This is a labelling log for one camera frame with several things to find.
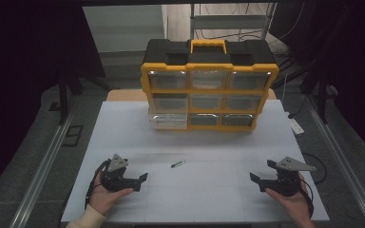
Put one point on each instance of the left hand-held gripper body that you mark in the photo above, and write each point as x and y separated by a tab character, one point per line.
115	177

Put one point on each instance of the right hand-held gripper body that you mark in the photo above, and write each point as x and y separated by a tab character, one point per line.
285	182

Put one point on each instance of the person's left hand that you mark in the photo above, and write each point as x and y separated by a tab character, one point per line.
103	198

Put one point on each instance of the person's right hand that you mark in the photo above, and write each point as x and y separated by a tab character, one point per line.
296	205

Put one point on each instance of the small metal screw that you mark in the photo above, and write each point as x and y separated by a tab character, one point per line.
178	164

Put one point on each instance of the white power strip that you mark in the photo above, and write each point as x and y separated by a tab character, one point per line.
296	126

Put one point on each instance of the black stand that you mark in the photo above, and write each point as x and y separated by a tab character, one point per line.
321	101
64	98

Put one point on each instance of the set of clear plastic drawers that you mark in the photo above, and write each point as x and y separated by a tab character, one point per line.
170	81

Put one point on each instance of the yellow black drawer organizer cabinet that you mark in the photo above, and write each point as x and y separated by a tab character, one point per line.
209	66

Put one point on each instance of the dark curtain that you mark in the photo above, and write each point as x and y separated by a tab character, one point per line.
345	57
28	63

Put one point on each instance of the aluminium floor rail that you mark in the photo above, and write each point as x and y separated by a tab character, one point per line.
345	164
39	177

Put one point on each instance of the grey metal shelf frame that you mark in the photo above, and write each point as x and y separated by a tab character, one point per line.
231	21

